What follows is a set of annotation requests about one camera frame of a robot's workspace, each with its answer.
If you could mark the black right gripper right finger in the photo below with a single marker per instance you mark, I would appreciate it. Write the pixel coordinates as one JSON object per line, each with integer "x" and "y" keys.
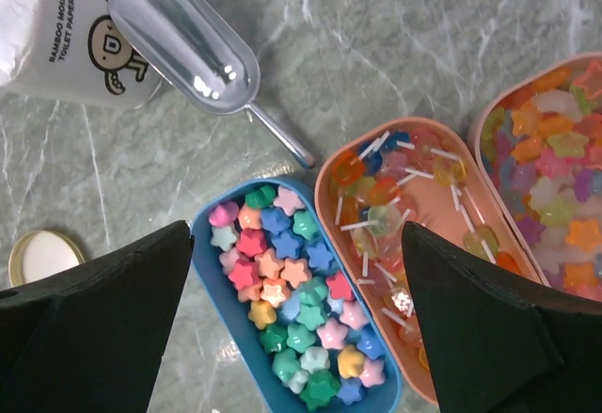
{"x": 497, "y": 342}

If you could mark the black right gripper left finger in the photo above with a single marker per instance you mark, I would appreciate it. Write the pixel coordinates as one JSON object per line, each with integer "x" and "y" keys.
{"x": 92, "y": 338}

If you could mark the silver metal scoop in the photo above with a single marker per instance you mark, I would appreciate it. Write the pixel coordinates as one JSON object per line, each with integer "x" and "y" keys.
{"x": 202, "y": 56}

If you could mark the blue tray of star candies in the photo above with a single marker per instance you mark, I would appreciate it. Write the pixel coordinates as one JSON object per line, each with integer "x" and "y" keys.
{"x": 303, "y": 330}

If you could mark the gold jar lid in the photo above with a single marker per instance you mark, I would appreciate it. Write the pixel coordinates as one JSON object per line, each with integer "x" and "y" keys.
{"x": 41, "y": 254}

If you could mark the pink tray of lollipops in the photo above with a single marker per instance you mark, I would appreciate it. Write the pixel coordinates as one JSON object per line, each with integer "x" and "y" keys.
{"x": 410, "y": 169}

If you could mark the pink tray of gummy stars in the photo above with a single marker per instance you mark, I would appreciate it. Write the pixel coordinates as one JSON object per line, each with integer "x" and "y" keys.
{"x": 539, "y": 145}

